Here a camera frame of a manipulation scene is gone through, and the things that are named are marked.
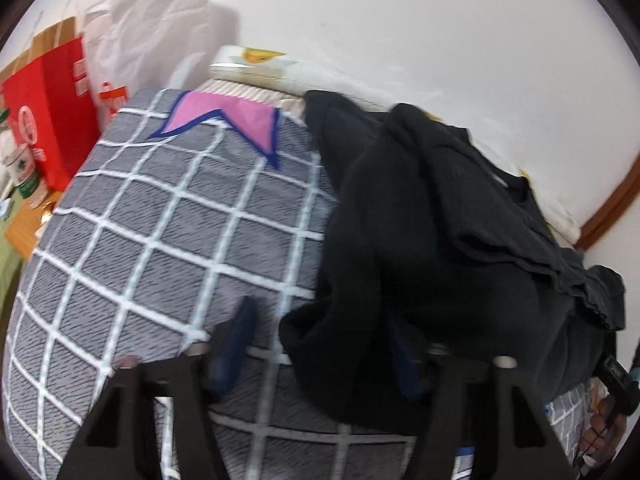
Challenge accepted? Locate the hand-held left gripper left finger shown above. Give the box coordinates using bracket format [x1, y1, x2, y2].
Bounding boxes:
[56, 296, 261, 480]

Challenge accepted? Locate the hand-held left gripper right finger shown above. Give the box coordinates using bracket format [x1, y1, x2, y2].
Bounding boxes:
[385, 310, 577, 480]

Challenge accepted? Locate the black sweatshirt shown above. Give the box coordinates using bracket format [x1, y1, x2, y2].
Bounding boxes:
[278, 90, 628, 436]

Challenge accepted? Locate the person's right hand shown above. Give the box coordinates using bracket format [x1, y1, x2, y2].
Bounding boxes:
[575, 394, 632, 468]

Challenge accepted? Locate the grey checked blanket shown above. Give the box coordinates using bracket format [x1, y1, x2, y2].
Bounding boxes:
[0, 87, 601, 480]

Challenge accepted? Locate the white tissue pack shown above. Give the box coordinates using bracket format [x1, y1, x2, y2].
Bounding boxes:
[209, 45, 301, 86]
[520, 167, 583, 248]

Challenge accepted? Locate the wooden nightstand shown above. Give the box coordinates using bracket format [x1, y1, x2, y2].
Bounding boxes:
[4, 190, 63, 261]

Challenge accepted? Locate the plastic water bottle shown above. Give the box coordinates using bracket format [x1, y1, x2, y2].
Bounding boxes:
[0, 105, 51, 208]

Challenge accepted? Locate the red paper bag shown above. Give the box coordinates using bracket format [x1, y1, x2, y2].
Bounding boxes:
[0, 15, 103, 193]

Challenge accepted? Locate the white plastic bag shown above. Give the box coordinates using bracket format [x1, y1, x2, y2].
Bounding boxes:
[82, 0, 213, 133]

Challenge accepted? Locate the brown wooden door frame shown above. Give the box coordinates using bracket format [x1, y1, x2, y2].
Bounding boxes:
[574, 152, 640, 251]

